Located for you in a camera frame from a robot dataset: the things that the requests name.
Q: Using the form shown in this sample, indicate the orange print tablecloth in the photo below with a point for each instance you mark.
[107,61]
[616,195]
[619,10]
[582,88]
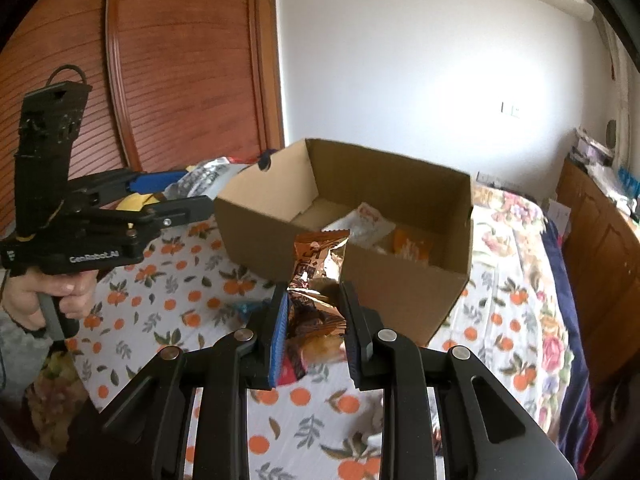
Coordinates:
[165,305]

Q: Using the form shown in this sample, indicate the wooden cabinet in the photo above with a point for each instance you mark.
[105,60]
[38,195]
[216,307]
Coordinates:
[600,260]

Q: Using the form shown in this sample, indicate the yellow plush toy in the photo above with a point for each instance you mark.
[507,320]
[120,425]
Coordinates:
[132,202]

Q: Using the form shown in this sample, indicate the silver snack packet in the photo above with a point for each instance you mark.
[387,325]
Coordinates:
[205,177]

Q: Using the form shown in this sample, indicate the white patterned curtain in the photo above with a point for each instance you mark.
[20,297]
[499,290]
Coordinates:
[620,85]

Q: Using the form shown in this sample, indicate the round grey fan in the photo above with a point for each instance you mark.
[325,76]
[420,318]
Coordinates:
[611,132]

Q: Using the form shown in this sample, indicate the person's left forearm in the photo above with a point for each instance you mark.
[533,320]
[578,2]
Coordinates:
[20,345]

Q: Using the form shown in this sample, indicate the white carton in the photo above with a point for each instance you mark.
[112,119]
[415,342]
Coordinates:
[558,214]

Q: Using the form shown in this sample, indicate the floral blanket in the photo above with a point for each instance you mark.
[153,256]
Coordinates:
[552,345]

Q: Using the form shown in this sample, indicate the orange snack packet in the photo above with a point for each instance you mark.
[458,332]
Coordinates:
[410,245]

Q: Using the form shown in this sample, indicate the white wall switch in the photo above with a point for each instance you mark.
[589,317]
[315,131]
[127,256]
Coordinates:
[510,108]

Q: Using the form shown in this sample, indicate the wooden wardrobe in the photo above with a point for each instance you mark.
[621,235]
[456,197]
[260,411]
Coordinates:
[190,60]

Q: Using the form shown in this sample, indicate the row of blue bottles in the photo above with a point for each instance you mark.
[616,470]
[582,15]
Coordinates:
[629,176]

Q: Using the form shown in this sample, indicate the navy blanket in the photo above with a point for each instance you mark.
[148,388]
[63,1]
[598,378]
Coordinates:
[575,360]

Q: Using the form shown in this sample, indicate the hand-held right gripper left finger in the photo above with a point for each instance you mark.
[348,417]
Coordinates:
[280,340]

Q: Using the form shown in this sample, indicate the brown cardboard box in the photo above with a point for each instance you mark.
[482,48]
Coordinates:
[400,285]

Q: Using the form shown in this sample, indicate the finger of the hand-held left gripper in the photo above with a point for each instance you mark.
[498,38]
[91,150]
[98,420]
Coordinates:
[155,178]
[185,209]

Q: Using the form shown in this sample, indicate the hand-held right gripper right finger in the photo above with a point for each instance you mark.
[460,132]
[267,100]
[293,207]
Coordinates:
[351,340]

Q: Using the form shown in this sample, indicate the white snack packet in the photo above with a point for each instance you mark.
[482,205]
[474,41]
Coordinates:
[360,222]

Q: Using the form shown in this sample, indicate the dark blue cloth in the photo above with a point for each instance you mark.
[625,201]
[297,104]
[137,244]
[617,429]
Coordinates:
[267,158]

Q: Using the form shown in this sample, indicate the clear plastic bag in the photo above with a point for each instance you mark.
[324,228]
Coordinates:
[607,182]

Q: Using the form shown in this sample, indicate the copper snack packet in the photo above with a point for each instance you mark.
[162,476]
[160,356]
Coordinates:
[315,320]

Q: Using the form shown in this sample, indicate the person's left hand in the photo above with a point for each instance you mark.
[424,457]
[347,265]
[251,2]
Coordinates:
[70,290]

